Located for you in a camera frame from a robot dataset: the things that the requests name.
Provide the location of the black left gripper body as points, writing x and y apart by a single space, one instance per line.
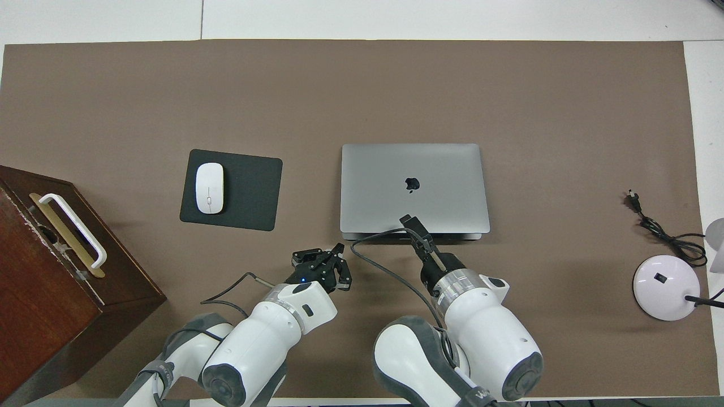
317 272

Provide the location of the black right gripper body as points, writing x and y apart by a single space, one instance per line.
432 277

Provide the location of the silver apple laptop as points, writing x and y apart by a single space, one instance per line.
384 186

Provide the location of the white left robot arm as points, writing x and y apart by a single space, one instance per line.
266 339

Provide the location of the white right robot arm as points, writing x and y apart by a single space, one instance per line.
492 339

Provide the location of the black mouse pad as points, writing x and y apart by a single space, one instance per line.
249 192

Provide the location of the white computer mouse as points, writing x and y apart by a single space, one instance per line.
209 189

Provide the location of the brown table mat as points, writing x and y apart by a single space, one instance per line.
362 90

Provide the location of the white desk lamp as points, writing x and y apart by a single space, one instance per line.
664 288

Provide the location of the dark brown wooden box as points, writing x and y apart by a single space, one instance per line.
45 311

